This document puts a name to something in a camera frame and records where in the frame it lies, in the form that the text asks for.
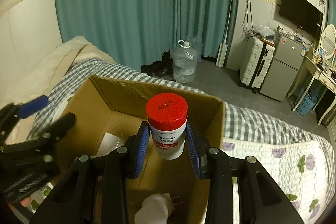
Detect blue laundry basket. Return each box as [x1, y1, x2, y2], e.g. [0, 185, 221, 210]
[295, 88, 320, 117]

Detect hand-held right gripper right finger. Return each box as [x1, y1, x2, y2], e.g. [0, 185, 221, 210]
[185, 123, 305, 224]

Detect white oval mirror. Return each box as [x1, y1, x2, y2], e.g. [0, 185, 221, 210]
[319, 24, 336, 59]

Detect teal curtain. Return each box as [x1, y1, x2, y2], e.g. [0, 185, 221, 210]
[53, 0, 241, 74]

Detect grey fridge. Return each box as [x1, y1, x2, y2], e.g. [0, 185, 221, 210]
[259, 29, 308, 102]

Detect brown cardboard box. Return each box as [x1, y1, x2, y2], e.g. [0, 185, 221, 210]
[54, 75, 227, 224]

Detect white dressing table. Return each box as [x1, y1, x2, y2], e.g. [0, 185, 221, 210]
[287, 46, 336, 125]

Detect hanging wall cables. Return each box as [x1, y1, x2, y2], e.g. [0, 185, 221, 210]
[243, 0, 257, 39]

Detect clear water jug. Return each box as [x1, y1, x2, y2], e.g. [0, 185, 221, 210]
[170, 40, 198, 84]

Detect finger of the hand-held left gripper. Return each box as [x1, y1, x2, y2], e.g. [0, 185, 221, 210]
[0, 96, 49, 132]
[25, 112, 77, 147]

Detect blue checked bedsheet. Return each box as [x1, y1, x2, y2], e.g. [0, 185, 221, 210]
[31, 58, 321, 147]

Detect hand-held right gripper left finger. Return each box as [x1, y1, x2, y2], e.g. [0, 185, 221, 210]
[31, 121, 151, 224]

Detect white suitcase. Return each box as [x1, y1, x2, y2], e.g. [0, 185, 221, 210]
[239, 36, 276, 95]

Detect beige blanket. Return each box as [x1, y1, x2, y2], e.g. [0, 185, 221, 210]
[0, 35, 116, 141]

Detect white paper packet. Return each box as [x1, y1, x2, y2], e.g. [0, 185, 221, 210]
[97, 132, 126, 158]

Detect white bottle with red cap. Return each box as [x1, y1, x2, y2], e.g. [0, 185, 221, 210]
[146, 93, 189, 160]

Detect white floral quilt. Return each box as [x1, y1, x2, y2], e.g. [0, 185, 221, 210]
[20, 134, 334, 224]

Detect plastic bag on suitcase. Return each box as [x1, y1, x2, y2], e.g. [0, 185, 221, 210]
[255, 24, 277, 42]

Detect small white bottle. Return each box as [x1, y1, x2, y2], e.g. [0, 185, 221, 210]
[134, 193, 175, 224]

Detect black wall television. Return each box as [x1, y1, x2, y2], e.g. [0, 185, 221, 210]
[278, 0, 324, 38]

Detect white flat mop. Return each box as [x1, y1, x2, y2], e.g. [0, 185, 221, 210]
[215, 0, 234, 68]

